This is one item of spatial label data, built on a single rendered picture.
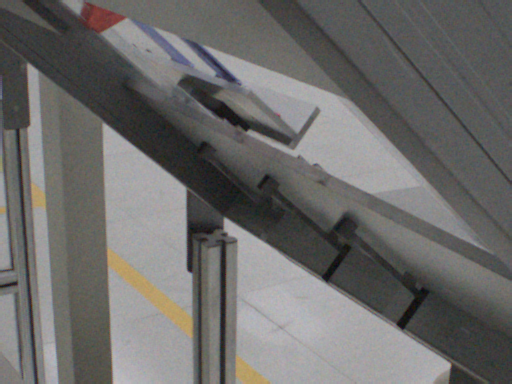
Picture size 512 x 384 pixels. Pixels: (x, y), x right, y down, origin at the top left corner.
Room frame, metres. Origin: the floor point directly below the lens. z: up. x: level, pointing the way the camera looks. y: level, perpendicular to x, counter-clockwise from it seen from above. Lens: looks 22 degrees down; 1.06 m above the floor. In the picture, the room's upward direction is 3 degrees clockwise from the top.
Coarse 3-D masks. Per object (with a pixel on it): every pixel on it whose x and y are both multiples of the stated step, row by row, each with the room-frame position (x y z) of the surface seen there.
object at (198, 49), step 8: (184, 40) 1.11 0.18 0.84; (192, 48) 1.12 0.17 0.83; (200, 48) 1.13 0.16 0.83; (200, 56) 1.13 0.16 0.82; (208, 56) 1.13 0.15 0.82; (208, 64) 1.14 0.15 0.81; (216, 64) 1.14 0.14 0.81; (216, 72) 1.15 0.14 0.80; (224, 72) 1.15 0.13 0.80; (232, 80) 1.16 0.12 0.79
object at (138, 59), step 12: (60, 0) 0.77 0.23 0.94; (72, 0) 0.77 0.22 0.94; (72, 12) 0.78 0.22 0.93; (84, 12) 0.78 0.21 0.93; (108, 36) 0.79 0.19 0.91; (120, 36) 0.80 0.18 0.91; (120, 48) 0.80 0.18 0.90; (132, 48) 0.80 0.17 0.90; (132, 60) 0.80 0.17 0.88; (144, 60) 0.81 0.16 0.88; (144, 72) 0.81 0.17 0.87; (156, 72) 0.82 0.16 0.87; (156, 84) 0.83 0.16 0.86; (168, 84) 0.82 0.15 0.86; (180, 96) 0.83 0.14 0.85; (204, 108) 0.85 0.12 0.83
